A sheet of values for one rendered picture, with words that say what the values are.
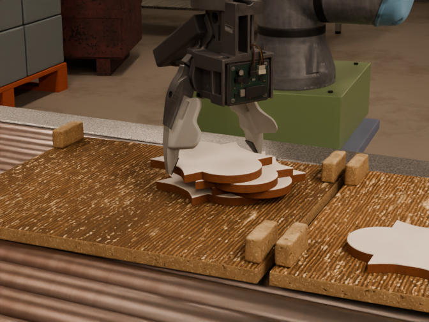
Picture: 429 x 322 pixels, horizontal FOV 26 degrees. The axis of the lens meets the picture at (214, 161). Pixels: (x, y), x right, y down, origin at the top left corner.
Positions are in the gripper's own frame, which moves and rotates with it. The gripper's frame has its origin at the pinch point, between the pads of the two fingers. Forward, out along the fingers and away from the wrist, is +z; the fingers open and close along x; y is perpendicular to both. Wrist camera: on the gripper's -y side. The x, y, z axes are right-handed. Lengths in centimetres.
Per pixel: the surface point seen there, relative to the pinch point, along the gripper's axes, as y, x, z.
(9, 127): -48.2, -5.8, 5.8
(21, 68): -402, 147, 75
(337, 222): 16.4, 5.5, 4.0
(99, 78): -446, 219, 98
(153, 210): 1.5, -9.1, 4.0
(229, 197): 5.1, -1.1, 2.9
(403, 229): 24.0, 7.9, 2.9
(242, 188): 7.6, -1.0, 1.1
